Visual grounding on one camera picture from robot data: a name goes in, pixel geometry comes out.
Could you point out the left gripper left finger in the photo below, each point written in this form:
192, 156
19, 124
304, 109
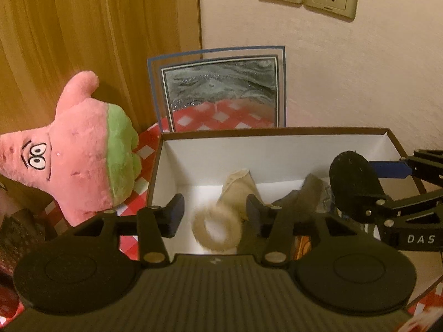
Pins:
154, 223

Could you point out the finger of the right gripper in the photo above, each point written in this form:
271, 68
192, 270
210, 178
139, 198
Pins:
423, 164
391, 203

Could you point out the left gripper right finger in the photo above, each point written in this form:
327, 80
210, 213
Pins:
269, 230

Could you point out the black round pad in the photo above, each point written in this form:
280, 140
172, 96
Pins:
354, 183

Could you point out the cream scrunchie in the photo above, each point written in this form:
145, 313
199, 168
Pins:
217, 227

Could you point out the striped knit sock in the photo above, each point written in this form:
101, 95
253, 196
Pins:
314, 196

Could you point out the beige sock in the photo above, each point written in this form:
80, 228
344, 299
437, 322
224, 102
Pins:
235, 191

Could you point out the orange snack packet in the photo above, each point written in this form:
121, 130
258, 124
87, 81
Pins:
303, 246

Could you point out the brown cardboard box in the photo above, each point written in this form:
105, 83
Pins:
197, 165

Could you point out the pink starfish plush toy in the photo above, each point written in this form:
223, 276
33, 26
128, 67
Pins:
84, 158

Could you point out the red white checkered tablecloth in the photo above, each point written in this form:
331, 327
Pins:
138, 165

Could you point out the glass jar dark lid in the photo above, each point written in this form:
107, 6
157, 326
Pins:
20, 232

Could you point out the framed picture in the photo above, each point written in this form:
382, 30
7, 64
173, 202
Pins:
213, 85

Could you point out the wooden door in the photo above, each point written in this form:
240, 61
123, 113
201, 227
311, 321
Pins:
45, 42

